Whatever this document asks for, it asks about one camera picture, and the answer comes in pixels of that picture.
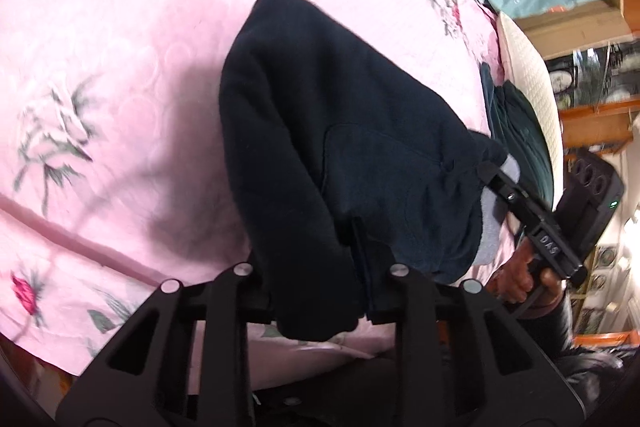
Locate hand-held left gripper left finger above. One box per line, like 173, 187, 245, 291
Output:
55, 262, 277, 427

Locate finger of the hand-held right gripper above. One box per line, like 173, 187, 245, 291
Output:
477, 159, 546, 230

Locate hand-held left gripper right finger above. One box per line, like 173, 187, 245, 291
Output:
350, 217, 587, 427

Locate navy pants with grey lining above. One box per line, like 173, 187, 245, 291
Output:
218, 0, 522, 342

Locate person's right forearm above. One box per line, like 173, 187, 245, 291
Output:
515, 291, 628, 413

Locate person's right hand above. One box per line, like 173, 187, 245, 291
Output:
495, 247, 567, 309

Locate dark teal garment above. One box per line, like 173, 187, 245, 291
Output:
500, 82, 557, 214

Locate wooden glass cabinet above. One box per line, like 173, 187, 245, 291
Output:
515, 0, 640, 350

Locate white pillow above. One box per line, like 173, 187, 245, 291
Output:
496, 12, 567, 210

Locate pink bed sheet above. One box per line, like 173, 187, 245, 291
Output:
0, 0, 507, 379

